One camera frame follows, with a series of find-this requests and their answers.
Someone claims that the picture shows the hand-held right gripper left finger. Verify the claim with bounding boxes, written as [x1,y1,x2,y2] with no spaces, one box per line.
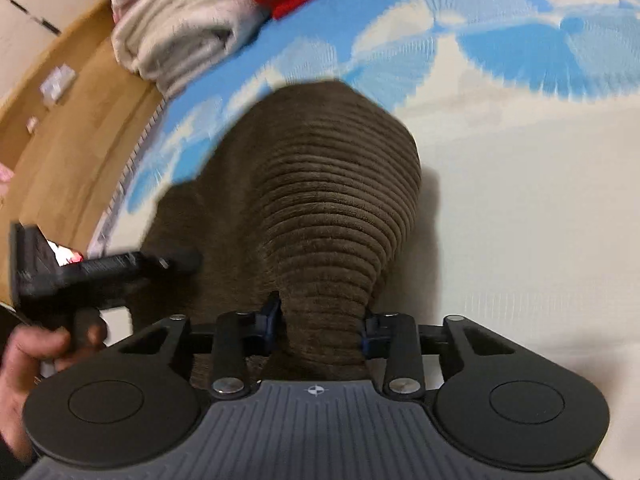
[117,291,283,402]

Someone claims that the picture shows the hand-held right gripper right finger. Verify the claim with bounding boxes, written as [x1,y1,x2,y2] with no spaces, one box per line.
[361,310,517,402]

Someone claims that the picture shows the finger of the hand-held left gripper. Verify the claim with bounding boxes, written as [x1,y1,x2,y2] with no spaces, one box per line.
[142,249,204,278]

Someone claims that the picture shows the brown corduroy pants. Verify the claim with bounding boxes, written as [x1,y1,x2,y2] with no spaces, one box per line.
[125,80,424,394]

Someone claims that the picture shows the person's left hand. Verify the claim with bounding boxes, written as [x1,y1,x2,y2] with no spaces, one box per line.
[0,329,72,462]

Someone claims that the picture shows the blue and white printed blanket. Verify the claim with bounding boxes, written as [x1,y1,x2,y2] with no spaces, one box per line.
[87,0,640,480]

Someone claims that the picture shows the white packet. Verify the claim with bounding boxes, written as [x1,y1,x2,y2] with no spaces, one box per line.
[40,64,79,107]

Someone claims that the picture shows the beige folded blanket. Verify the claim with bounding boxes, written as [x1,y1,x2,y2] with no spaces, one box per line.
[110,0,272,99]

